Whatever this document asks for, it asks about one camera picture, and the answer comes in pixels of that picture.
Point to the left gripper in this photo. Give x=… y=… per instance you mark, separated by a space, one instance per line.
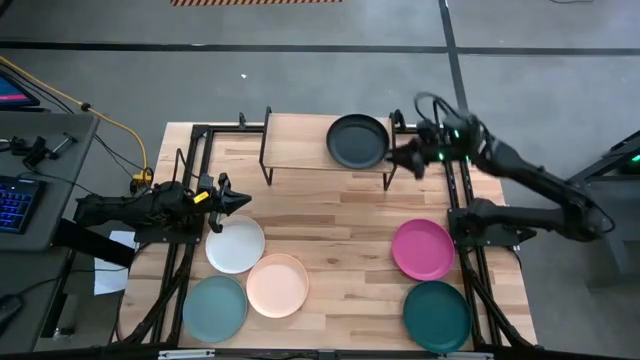
x=217 y=200

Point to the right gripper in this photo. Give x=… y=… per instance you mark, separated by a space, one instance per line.
x=431 y=142

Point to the white plate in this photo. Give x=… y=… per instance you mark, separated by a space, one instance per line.
x=235 y=245

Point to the black plate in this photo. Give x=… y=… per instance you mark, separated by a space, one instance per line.
x=357 y=141

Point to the pink plate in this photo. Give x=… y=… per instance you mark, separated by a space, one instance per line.
x=423 y=250

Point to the peach plate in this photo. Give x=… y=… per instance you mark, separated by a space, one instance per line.
x=277 y=286

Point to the light grey-blue plate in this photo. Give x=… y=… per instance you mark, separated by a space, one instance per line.
x=215 y=309

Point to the dark teal plate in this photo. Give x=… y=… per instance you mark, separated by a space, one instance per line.
x=437 y=317

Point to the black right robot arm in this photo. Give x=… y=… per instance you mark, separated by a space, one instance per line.
x=525 y=167

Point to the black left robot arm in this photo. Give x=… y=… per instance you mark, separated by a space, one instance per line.
x=125 y=207

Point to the wooden shelf with black legs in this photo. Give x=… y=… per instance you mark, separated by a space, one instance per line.
x=300 y=142

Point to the black flat board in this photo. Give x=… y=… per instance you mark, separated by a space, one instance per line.
x=95 y=245

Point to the white paper sheet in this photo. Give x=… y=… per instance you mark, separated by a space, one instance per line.
x=110 y=280

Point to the grey desk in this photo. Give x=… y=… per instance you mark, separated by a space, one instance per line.
x=65 y=200

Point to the black clamp tool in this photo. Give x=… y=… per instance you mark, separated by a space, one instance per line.
x=35 y=150

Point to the black stand with green light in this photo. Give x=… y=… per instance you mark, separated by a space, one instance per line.
x=617 y=155

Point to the backlit black keyboard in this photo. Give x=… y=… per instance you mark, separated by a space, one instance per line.
x=17 y=205

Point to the computer monitor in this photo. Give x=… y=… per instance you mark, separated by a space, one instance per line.
x=12 y=92

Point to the black computer mouse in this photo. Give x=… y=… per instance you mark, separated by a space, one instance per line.
x=9 y=309

